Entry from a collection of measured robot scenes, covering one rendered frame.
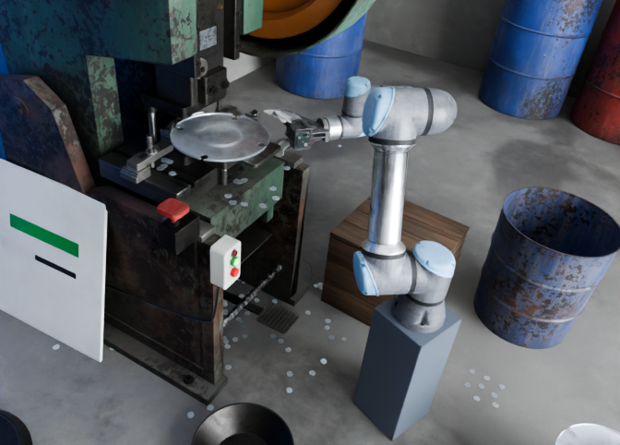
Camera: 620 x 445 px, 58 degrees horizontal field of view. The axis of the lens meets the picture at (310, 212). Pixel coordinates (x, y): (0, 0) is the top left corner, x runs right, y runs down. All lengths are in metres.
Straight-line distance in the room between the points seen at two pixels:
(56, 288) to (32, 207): 0.29
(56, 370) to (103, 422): 0.28
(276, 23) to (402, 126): 0.68
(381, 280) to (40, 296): 1.23
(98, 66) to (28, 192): 0.52
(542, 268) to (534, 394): 0.45
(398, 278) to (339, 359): 0.69
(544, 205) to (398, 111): 1.19
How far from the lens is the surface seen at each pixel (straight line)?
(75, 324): 2.09
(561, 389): 2.28
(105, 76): 1.72
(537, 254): 2.06
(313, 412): 1.94
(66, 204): 1.88
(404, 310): 1.59
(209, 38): 1.61
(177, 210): 1.42
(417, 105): 1.36
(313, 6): 1.78
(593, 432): 1.90
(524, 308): 2.21
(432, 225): 2.18
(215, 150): 1.62
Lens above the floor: 1.59
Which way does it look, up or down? 36 degrees down
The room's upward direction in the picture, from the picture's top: 6 degrees clockwise
